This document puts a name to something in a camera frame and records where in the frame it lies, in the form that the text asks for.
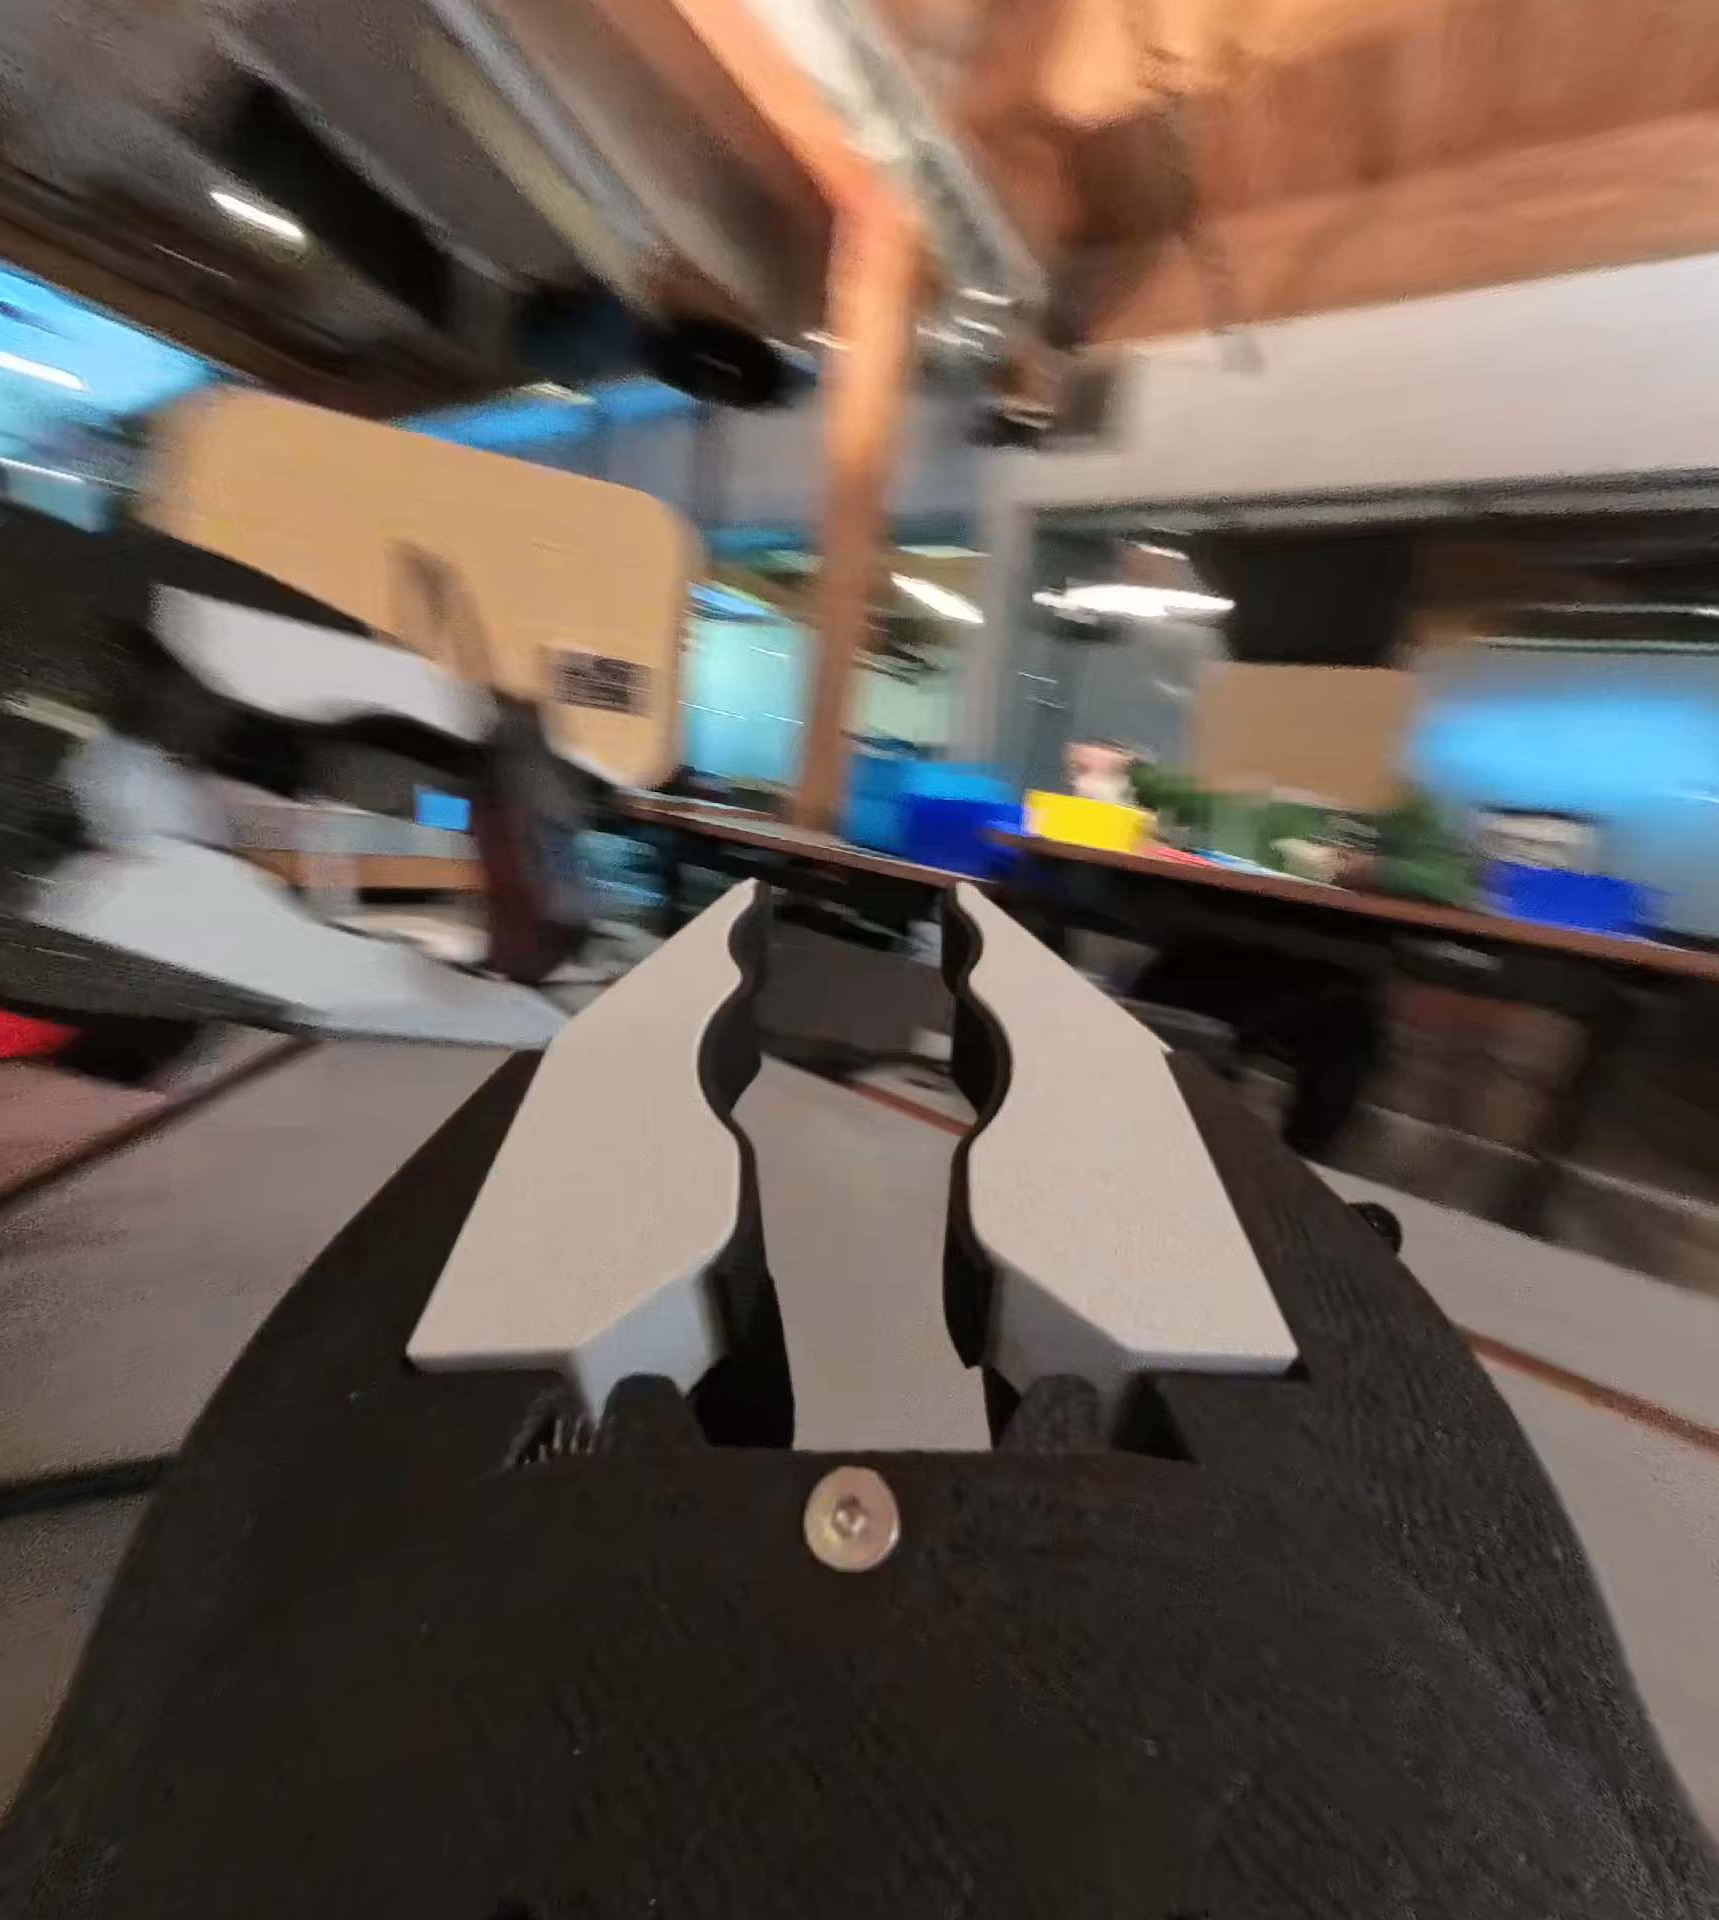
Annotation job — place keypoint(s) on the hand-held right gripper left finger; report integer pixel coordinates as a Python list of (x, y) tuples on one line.
[(591, 1200)]

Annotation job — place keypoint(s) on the glass partition window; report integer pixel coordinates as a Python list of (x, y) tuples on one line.
[(1580, 751)]

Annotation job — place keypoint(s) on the wooden stand board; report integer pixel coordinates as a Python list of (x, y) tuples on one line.
[(349, 510)]

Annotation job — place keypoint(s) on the small yellow bin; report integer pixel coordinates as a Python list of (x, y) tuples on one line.
[(1085, 820)]

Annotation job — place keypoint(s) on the small blue bin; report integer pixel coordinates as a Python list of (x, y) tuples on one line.
[(1572, 897)]

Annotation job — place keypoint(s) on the wooden post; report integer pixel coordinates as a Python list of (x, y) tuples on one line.
[(861, 524)]

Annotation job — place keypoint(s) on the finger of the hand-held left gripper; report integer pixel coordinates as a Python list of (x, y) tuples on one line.
[(289, 960), (319, 668)]

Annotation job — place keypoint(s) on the black wall panel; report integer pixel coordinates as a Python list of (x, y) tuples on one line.
[(1318, 601)]

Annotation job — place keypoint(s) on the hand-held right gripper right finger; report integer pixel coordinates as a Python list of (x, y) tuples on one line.
[(1131, 1200)]

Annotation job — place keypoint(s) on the black label sticker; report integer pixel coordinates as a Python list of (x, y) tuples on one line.
[(597, 678)]

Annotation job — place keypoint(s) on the long brown-edged table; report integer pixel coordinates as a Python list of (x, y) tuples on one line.
[(1400, 908)]

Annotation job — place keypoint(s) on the blue storage bin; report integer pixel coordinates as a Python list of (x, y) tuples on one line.
[(935, 818)]

